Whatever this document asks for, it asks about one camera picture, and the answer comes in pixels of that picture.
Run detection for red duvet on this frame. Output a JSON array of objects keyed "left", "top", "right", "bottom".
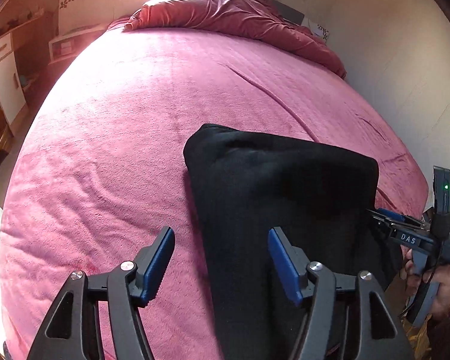
[{"left": 124, "top": 0, "right": 346, "bottom": 79}]

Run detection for white cabinet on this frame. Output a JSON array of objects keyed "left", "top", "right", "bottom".
[{"left": 0, "top": 32, "right": 27, "bottom": 127}]

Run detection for black pants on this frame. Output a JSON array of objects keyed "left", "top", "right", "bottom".
[{"left": 183, "top": 123, "right": 404, "bottom": 360}]

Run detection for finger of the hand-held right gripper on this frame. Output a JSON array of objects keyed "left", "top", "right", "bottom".
[
  {"left": 365, "top": 210, "right": 398, "bottom": 236},
  {"left": 377, "top": 207, "right": 431, "bottom": 230}
]

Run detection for small white floral box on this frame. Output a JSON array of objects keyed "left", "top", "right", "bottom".
[{"left": 304, "top": 22, "right": 331, "bottom": 41}]

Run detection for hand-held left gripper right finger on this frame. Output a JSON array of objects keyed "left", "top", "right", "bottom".
[{"left": 268, "top": 226, "right": 417, "bottom": 360}]

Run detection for person's right hand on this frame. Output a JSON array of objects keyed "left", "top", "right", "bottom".
[{"left": 404, "top": 249, "right": 450, "bottom": 318}]

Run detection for pink plush bed blanket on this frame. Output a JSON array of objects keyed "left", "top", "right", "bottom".
[{"left": 0, "top": 26, "right": 427, "bottom": 360}]

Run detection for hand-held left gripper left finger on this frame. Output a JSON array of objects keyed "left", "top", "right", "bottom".
[{"left": 26, "top": 226, "right": 176, "bottom": 360}]

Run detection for white floral board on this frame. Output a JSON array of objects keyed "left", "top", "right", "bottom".
[{"left": 58, "top": 0, "right": 119, "bottom": 37}]

